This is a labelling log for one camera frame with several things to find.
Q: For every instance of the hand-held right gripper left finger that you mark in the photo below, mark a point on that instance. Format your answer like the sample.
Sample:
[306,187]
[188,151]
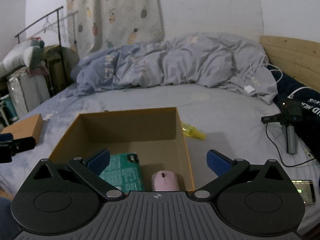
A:
[98,161]

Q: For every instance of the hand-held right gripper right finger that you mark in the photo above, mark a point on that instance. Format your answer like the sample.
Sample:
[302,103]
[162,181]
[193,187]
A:
[217,162]

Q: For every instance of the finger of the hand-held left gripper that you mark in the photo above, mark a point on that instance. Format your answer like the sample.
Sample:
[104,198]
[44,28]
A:
[22,145]
[5,137]

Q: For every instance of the brown flat cardboard box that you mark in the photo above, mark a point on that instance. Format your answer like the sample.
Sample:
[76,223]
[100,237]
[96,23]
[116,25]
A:
[25,128]

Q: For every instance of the green printed box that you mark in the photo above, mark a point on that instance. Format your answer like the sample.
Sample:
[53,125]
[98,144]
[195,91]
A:
[122,172]

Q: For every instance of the translucent storage bag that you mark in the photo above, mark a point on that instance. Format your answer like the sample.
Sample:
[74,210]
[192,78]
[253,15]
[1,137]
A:
[25,92]

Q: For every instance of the pink computer mouse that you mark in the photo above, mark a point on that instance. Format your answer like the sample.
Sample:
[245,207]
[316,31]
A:
[165,181]

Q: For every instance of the pink patterned cloth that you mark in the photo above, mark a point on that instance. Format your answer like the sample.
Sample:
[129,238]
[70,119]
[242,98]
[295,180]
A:
[37,71]

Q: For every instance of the grey white plush toy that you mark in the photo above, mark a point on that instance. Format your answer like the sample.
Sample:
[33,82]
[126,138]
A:
[28,53]

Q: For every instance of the smartphone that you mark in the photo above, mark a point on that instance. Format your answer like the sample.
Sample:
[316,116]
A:
[305,192]

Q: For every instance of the dark pillow with white print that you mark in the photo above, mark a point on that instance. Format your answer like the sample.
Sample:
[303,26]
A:
[308,120]

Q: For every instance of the grey blue duvet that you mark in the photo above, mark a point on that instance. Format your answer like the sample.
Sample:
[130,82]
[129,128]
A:
[187,62]

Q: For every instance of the black metal clothes rack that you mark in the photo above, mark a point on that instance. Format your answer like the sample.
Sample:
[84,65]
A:
[59,30]

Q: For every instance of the wooden headboard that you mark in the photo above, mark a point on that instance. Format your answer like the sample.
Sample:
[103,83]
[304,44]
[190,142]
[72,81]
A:
[292,55]

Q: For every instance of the pineapple print curtain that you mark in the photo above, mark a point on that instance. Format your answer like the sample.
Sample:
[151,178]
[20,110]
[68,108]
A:
[112,10]

